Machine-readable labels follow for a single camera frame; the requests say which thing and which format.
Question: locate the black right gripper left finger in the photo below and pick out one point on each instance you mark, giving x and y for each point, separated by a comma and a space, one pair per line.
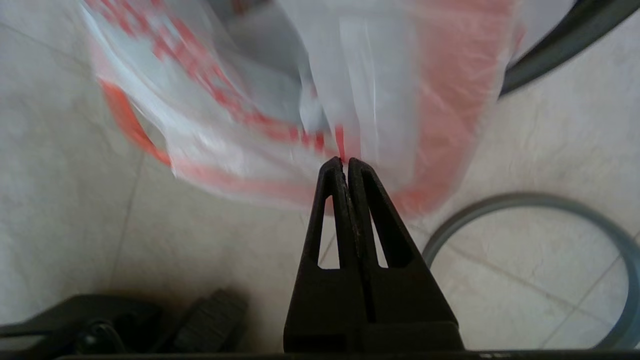
325, 305

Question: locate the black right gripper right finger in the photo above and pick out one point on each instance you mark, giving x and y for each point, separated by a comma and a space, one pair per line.
405, 300

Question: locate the white red-print trash bag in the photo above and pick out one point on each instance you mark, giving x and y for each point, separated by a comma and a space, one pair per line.
250, 75

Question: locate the black robot base chassis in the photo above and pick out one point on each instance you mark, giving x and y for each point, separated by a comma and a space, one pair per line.
60, 320

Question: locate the black trash bin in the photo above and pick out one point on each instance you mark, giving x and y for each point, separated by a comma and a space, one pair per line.
560, 45

